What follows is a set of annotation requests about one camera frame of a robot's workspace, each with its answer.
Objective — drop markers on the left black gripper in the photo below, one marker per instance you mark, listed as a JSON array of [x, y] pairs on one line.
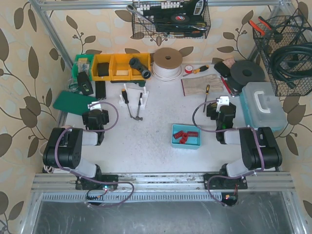
[[105, 116]]

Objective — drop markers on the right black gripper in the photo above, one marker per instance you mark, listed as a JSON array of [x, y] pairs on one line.
[[210, 110]]

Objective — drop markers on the small claw hammer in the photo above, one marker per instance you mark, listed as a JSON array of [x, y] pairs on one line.
[[138, 109]]

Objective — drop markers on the red large spring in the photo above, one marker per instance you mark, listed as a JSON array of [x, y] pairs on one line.
[[183, 140]]

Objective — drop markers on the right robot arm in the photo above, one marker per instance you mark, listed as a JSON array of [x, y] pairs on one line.
[[258, 150]]

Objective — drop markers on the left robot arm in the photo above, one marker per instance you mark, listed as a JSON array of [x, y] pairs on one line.
[[67, 154]]

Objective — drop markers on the red utility knife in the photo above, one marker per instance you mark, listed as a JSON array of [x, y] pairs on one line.
[[230, 90]]

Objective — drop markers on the green foam pad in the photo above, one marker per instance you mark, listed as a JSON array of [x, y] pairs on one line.
[[73, 103]]

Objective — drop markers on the black slotted block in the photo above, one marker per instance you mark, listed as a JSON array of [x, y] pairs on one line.
[[100, 90]]

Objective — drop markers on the yellow black slim screwdriver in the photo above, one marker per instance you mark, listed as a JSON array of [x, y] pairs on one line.
[[206, 93]]

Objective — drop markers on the black green meter device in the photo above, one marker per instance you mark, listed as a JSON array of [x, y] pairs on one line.
[[84, 84]]

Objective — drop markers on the beige work glove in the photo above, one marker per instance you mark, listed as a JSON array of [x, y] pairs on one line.
[[197, 86]]

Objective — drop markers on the teal clear toolbox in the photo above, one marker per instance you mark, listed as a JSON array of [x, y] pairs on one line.
[[260, 106]]

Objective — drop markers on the blue plastic tray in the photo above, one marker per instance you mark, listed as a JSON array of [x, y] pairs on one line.
[[193, 143]]

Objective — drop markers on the white peg fixture base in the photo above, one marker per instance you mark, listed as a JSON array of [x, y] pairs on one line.
[[135, 95]]

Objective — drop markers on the black disc spool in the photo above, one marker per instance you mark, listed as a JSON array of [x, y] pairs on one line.
[[243, 72]]

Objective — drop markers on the yellow storage bin left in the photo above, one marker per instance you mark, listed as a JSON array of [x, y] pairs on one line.
[[100, 67]]

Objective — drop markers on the green storage bin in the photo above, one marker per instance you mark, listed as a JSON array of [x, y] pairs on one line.
[[82, 63]]

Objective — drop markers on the red white tape roll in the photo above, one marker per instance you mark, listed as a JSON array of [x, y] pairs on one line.
[[188, 69]]

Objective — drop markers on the black pipe fitting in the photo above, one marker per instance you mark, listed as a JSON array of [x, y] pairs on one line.
[[137, 65]]

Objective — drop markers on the yellow storage bin right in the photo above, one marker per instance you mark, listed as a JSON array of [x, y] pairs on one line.
[[145, 58]]

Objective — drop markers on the silver wrench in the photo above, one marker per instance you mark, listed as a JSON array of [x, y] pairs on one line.
[[132, 10]]

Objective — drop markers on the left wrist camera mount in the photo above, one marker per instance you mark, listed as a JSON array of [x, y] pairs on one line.
[[95, 105]]

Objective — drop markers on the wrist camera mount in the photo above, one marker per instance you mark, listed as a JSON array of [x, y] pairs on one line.
[[223, 100], [95, 105]]

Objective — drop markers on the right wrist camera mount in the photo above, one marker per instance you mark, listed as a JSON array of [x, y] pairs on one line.
[[223, 100]]

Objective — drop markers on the white cable spool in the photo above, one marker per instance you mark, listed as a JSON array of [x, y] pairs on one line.
[[167, 65]]

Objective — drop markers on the aluminium front rail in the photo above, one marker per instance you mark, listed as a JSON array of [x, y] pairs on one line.
[[135, 187]]

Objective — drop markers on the top wire basket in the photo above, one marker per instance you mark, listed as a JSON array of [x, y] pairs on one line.
[[172, 19]]

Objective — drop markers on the wire basket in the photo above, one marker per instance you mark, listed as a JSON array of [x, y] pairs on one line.
[[285, 46], [172, 19]]

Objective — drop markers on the right wire basket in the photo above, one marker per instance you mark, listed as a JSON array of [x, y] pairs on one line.
[[285, 46]]

